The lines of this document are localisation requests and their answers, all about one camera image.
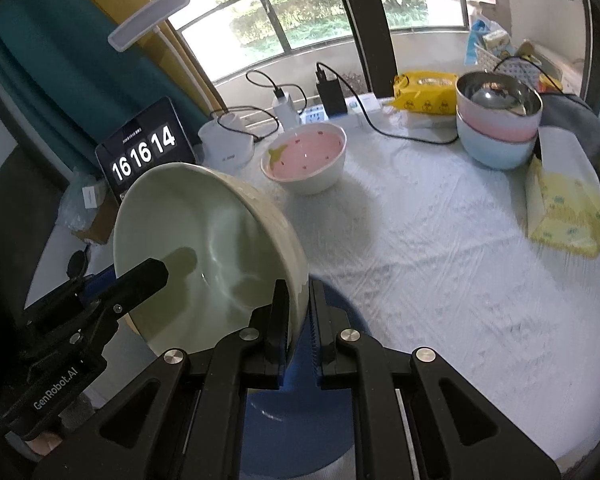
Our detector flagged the white bowl with pink inside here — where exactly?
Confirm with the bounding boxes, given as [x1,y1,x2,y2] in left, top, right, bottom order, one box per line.
[260,122,347,196]

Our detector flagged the white desk lamp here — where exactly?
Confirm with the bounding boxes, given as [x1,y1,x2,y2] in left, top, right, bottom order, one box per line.
[107,0,255,171]

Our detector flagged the dark sliding door frame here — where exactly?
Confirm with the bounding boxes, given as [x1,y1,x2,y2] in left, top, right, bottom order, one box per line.
[327,0,398,96]

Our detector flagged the black round disc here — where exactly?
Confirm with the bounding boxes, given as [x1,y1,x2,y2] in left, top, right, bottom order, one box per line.
[66,249,89,279]

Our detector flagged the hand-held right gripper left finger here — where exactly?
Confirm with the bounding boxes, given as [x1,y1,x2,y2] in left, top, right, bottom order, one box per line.
[32,280,293,480]

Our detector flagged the person's left hand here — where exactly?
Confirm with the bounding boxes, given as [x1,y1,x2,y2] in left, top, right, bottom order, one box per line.
[24,431,63,457]

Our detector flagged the dark blue bowl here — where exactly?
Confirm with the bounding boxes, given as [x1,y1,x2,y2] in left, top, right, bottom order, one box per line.
[240,280,377,461]

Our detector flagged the black balcony railing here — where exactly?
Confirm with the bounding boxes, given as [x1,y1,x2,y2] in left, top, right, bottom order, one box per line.
[170,0,470,86]

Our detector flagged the white charger plug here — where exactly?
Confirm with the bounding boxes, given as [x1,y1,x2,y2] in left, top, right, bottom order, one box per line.
[271,87,302,127]

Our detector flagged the clear plastic bags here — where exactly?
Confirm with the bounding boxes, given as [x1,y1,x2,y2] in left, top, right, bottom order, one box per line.
[59,167,112,235]

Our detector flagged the white power strip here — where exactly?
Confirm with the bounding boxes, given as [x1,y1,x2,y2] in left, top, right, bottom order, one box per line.
[300,92,382,130]

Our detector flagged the black power adapter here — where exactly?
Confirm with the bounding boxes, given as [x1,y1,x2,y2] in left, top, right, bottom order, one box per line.
[315,71,349,117]

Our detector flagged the yellow tissue pack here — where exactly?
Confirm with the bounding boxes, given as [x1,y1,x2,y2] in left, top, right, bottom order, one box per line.
[524,126,600,259]

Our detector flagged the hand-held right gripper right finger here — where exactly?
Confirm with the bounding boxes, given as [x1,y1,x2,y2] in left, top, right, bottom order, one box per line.
[307,279,563,480]

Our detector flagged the pink steel-lined bowl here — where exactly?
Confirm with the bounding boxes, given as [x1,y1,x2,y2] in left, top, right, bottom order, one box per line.
[455,72,544,143]

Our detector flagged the cream bowl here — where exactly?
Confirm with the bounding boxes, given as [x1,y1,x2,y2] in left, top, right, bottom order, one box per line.
[112,162,310,363]

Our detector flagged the teal curtain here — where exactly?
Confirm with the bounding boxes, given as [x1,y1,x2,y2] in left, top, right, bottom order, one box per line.
[0,0,216,126]

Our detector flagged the yellow snack box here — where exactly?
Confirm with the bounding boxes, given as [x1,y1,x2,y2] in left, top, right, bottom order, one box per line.
[481,29,512,58]

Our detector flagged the white basket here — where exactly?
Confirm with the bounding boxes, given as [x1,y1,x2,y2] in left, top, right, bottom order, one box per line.
[472,40,543,81]

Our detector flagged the grey cloth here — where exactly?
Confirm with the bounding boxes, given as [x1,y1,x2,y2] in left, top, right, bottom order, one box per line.
[539,92,600,173]

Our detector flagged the blue snack bag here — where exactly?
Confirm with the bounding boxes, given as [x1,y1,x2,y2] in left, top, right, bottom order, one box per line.
[466,16,498,67]

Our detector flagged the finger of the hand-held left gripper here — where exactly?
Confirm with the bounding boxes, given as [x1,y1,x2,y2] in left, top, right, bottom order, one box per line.
[82,258,170,321]
[77,266,117,297]

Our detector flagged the black cable over basket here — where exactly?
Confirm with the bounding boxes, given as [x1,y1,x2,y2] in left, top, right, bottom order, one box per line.
[494,55,566,95]

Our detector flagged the cardboard box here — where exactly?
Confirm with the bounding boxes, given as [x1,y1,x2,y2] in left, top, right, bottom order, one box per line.
[71,195,123,247]

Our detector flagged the black charger cable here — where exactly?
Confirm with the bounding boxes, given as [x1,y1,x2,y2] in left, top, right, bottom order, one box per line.
[217,69,283,143]

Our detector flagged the tablet with clock display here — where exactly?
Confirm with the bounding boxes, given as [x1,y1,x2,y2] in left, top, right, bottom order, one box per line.
[95,96,197,196]

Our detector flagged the yellow wet wipes pack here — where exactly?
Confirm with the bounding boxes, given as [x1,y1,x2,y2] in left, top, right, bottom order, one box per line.
[391,71,459,113]

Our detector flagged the light blue plate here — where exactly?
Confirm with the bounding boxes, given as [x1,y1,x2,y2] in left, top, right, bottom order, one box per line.
[237,452,356,480]

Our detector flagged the light blue bowl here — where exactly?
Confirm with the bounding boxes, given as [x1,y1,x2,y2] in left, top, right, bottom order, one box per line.
[456,110,537,171]

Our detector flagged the black adapter cable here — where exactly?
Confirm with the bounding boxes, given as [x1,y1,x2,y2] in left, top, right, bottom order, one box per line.
[316,61,461,147]

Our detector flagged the white textured tablecloth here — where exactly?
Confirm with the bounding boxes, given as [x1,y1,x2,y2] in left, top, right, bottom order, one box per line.
[25,105,600,466]

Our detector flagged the small white box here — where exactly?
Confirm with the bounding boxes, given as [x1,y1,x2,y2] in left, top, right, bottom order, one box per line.
[81,184,109,209]

